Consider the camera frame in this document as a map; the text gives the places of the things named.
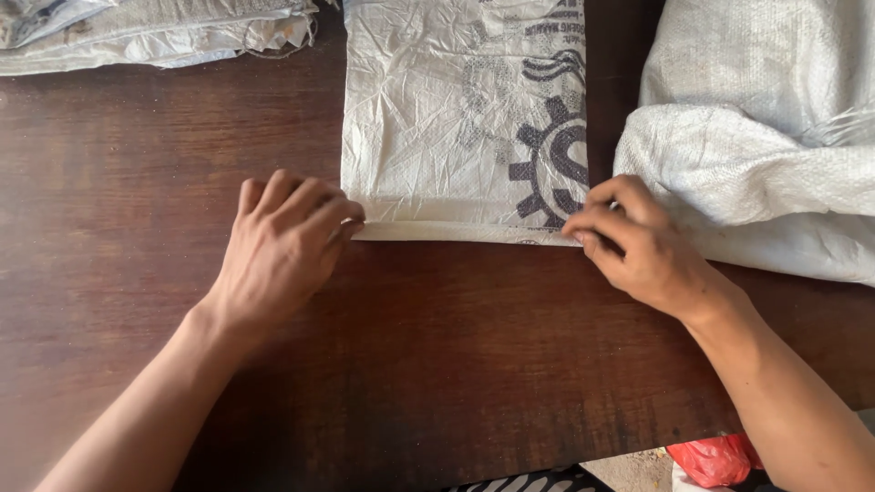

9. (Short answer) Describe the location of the crumpled plain white woven sack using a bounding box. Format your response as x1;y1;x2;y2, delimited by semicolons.
613;0;875;288

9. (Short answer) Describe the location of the person's black white striped clothing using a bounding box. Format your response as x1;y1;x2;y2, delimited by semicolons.
443;465;616;492

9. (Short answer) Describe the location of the red plastic bag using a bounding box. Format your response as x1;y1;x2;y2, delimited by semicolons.
666;432;765;489

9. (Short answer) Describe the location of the person's right hand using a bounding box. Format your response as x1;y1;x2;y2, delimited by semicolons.
561;174;731;323

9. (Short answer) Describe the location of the white woven sack gear print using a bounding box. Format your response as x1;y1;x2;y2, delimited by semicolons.
340;0;590;247

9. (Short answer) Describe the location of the pile of worn woven sacks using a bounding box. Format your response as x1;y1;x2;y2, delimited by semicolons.
0;0;322;77

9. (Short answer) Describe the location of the person's left hand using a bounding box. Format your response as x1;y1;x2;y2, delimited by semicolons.
200;169;367;336

